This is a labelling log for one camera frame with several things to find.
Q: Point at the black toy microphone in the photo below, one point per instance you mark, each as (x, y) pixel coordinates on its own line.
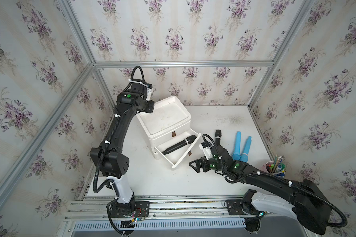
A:
(218, 136)
(179, 144)

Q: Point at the white slotted cable duct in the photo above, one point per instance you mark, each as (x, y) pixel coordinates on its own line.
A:
(162, 224)

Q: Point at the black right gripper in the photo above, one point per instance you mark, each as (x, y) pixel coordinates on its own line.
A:
(198, 162)

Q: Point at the white plastic drawer cabinet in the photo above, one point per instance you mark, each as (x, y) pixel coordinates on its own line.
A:
(167, 112)

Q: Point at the aluminium mounting rail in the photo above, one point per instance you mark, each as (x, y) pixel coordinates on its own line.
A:
(160, 207)

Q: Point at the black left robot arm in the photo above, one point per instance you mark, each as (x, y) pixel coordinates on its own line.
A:
(111, 164)

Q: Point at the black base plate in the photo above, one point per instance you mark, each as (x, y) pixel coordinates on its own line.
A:
(137, 210)
(242, 207)

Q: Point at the pink cup with items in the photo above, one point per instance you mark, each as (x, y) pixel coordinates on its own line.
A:
(277, 167)

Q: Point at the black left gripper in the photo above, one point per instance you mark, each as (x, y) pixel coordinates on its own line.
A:
(149, 109)

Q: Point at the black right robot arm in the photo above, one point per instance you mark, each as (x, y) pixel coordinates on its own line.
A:
(302, 201)

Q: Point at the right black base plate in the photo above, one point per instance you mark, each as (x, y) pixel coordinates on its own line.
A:
(242, 207)

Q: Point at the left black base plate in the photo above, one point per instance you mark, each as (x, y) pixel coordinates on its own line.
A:
(137, 210)

